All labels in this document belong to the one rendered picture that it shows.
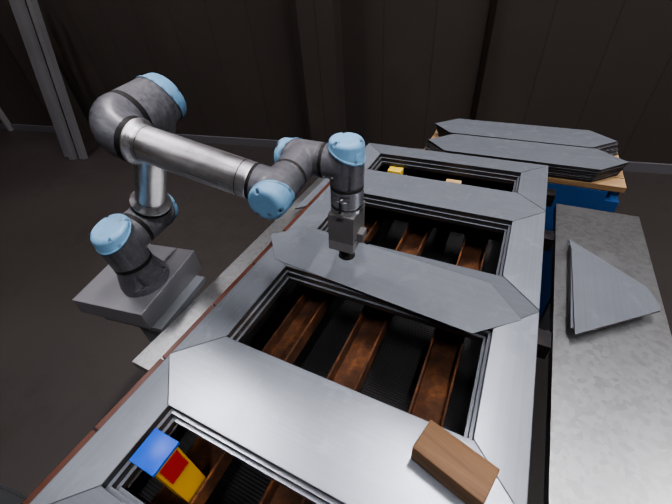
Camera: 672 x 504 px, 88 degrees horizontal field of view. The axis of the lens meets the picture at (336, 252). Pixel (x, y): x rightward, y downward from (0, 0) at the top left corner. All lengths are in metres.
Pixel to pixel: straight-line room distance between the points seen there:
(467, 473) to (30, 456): 1.85
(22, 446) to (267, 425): 1.59
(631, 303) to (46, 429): 2.27
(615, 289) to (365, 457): 0.82
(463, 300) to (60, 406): 1.90
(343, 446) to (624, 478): 0.53
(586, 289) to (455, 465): 0.68
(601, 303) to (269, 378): 0.86
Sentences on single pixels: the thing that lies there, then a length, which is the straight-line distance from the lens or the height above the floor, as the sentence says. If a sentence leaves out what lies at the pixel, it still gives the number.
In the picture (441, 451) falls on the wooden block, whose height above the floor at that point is 0.91.
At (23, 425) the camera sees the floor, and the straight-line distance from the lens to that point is 2.27.
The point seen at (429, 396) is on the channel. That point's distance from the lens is 0.96.
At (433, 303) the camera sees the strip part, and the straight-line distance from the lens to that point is 0.90.
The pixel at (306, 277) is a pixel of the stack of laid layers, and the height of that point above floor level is 0.84.
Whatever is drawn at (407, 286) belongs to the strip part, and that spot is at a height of 0.86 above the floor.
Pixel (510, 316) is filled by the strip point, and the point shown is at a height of 0.86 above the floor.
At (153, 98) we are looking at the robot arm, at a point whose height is 1.32.
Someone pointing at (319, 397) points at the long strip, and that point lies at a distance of 0.75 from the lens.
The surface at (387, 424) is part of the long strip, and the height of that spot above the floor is 0.86.
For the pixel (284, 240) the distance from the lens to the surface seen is 1.10.
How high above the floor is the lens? 1.52
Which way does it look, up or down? 40 degrees down
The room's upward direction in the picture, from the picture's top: 5 degrees counter-clockwise
